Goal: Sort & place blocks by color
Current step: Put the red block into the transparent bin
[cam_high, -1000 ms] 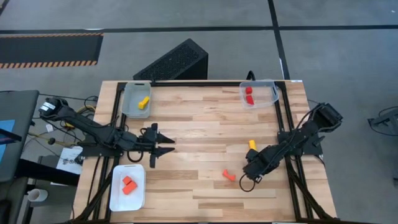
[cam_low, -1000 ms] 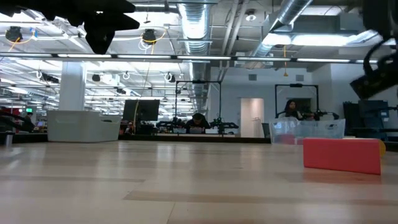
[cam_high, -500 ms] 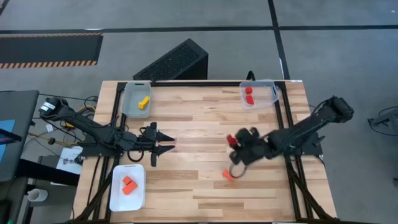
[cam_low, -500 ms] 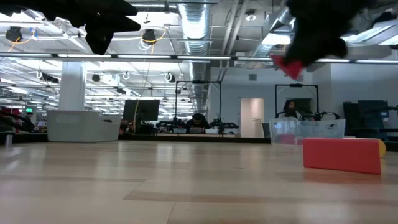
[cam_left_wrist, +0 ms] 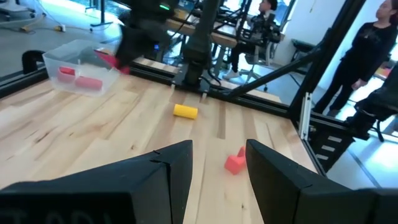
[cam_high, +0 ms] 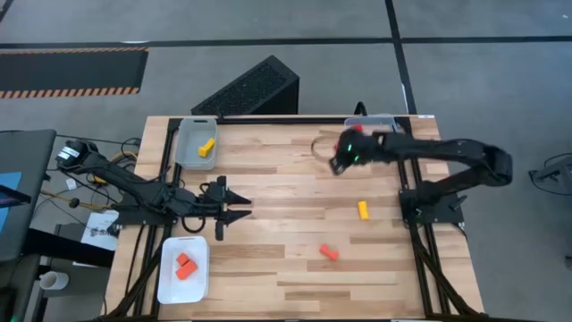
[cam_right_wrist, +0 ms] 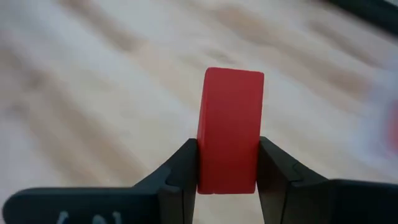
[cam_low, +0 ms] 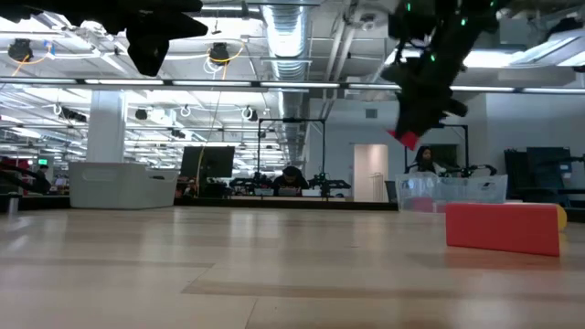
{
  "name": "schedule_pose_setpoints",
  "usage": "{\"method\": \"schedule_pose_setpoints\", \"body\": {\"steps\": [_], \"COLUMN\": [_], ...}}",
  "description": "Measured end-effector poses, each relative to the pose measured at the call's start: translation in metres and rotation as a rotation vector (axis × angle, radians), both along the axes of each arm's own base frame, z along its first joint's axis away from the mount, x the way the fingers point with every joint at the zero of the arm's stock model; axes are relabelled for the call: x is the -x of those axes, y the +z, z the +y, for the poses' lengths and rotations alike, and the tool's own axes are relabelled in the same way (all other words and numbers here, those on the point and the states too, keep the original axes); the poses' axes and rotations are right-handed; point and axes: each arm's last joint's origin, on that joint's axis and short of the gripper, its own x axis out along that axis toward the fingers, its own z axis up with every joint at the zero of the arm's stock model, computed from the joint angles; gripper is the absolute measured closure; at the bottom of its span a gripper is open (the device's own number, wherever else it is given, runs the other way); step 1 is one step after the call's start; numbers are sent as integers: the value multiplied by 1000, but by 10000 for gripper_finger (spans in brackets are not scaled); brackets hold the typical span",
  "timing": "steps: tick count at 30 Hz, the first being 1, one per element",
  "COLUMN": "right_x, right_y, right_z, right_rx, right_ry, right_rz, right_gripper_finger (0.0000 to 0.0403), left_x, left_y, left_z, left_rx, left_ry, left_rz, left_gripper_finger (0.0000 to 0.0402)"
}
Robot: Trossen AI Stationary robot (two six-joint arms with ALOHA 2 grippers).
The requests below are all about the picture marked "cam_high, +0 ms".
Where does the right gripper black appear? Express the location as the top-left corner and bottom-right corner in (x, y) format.
(329, 129), (388, 176)

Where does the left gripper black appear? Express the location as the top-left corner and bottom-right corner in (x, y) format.
(196, 175), (253, 242)

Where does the orange rectangular block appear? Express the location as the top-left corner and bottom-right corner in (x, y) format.
(175, 258), (199, 282)

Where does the orange arch block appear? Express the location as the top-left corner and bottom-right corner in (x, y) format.
(318, 242), (341, 262)

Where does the clear plastic bin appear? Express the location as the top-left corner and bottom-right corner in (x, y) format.
(343, 114), (402, 144)

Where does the grey plastic bin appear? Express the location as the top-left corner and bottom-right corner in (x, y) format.
(173, 117), (220, 172)

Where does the white plastic bin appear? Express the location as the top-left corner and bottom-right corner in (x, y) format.
(156, 235), (211, 306)

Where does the black perforated box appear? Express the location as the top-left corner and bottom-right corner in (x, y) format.
(190, 54), (301, 116)

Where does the white printed paper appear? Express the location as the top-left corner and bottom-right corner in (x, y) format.
(80, 209), (121, 252)

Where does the white cup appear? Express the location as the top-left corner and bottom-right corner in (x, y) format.
(38, 270), (71, 292)

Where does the dark grey desk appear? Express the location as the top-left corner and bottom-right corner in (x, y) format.
(0, 129), (58, 263)

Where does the black hazard-striped floor mat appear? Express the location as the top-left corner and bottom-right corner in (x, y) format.
(0, 46), (150, 100)

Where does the blue sheet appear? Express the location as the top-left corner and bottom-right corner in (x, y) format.
(0, 171), (23, 234)

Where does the right gripper cable loop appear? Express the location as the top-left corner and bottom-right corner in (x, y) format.
(310, 135), (341, 160)

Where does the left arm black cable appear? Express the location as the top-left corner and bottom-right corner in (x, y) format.
(181, 213), (207, 234)

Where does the black aluminium frame rail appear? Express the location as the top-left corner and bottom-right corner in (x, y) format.
(103, 116), (184, 319)
(167, 114), (410, 126)
(394, 116), (488, 319)

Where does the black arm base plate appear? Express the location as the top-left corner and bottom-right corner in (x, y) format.
(398, 187), (466, 225)
(111, 204), (181, 226)

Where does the yellow cable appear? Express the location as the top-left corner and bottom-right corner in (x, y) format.
(39, 150), (138, 211)

